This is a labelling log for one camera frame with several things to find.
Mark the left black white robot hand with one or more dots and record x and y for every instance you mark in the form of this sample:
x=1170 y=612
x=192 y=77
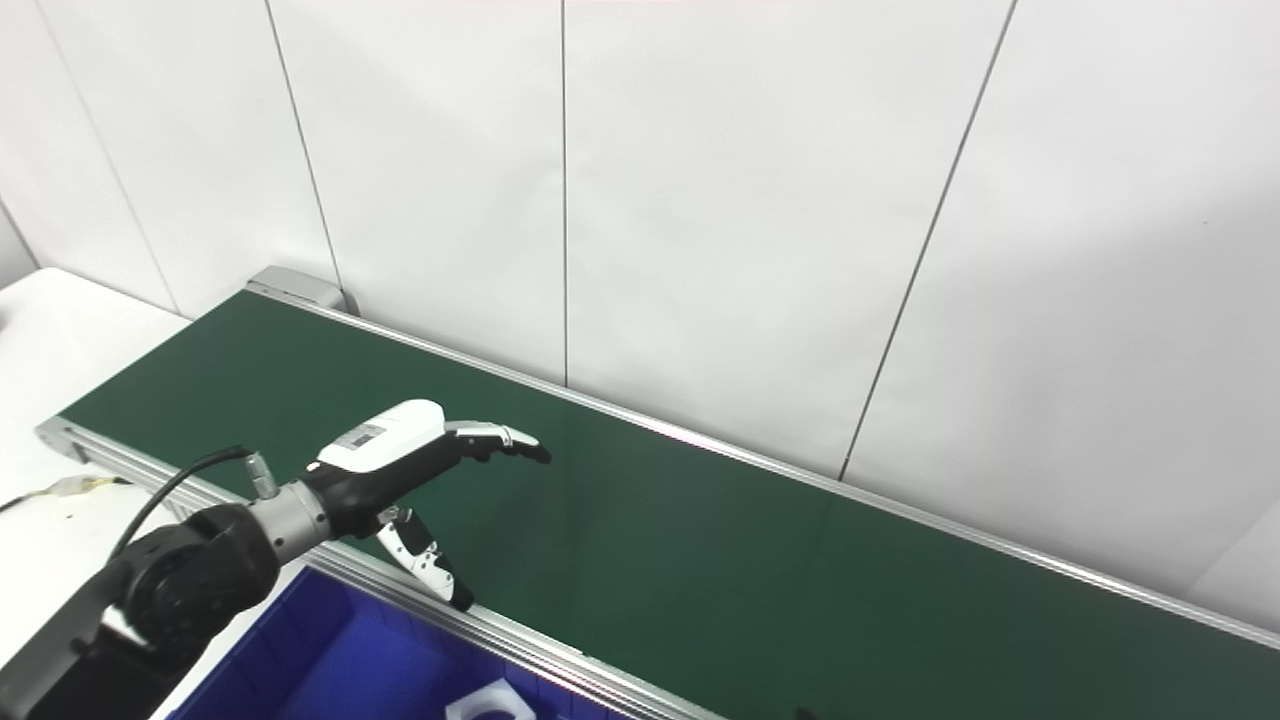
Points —
x=385 y=450

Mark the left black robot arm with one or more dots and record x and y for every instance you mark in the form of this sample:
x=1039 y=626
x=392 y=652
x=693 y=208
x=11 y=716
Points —
x=190 y=580

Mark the green conveyor belt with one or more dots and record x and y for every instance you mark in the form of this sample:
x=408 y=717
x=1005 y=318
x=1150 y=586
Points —
x=540 y=645
x=800 y=580

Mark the grey conveyor end housing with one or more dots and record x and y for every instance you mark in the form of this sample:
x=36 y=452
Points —
x=295 y=285

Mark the blue plastic bin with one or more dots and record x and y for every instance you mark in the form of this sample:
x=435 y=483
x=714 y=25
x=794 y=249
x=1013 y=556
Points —
x=340 y=660

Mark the white square part with hole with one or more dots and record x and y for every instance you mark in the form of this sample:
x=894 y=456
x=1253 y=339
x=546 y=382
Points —
x=500 y=692

